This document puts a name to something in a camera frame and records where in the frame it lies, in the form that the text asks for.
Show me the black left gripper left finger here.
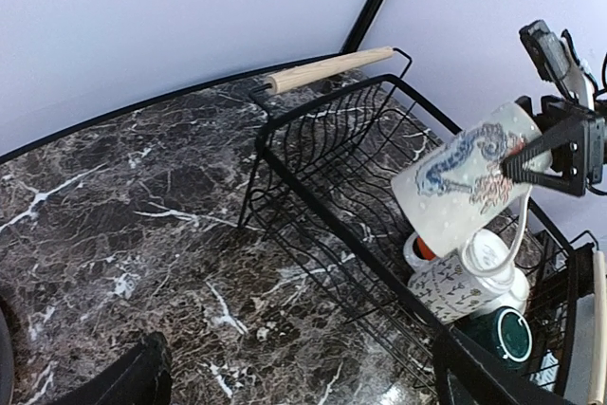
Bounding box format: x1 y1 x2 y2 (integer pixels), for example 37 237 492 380
53 332 172 405

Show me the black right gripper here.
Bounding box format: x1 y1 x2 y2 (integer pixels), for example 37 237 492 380
501 95 606 196

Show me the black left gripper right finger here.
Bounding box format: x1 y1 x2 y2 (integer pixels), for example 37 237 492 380
433 329 569 404

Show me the white cup with black characters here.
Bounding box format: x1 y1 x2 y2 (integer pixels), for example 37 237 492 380
408 229 515 324

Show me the white mug with grey pattern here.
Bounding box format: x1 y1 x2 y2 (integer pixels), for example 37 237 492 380
391 102 541 258

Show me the grey reindeer snowflake plate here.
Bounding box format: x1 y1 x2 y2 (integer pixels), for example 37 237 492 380
0 300 15 405

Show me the dark green cup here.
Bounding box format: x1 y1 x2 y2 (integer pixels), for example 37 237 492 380
461 306 533 371

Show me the white bowl with black stripes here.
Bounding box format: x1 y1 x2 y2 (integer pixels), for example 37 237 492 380
495 267 530 314

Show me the orange bowl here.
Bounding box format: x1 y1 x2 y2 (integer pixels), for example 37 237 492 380
414 237 435 261

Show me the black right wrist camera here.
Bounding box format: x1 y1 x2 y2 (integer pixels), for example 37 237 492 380
519 20 598 110

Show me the black wire dish rack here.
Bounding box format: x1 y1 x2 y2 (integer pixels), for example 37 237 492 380
240 74 595 404

